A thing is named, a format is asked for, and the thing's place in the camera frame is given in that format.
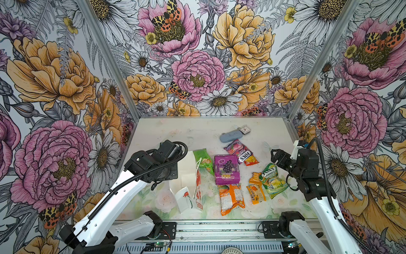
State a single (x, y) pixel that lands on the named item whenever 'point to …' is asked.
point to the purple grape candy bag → (227, 169)
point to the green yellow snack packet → (271, 181)
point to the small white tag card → (245, 130)
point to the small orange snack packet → (256, 189)
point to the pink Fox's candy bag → (245, 155)
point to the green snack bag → (205, 162)
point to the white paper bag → (187, 189)
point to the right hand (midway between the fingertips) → (277, 159)
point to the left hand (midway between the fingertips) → (168, 178)
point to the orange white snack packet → (231, 197)
